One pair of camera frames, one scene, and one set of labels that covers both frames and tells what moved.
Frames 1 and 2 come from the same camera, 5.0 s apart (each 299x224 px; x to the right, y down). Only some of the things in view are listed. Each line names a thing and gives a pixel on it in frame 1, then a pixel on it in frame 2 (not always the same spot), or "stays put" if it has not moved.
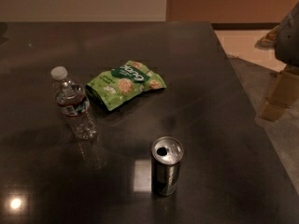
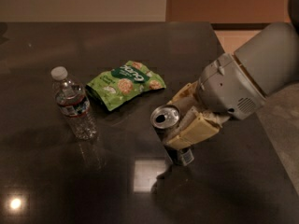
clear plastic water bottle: (73, 103) stays put
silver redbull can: (166, 154) → (164, 119)
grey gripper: (289, 39) → (230, 86)
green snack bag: (131, 78) stays put
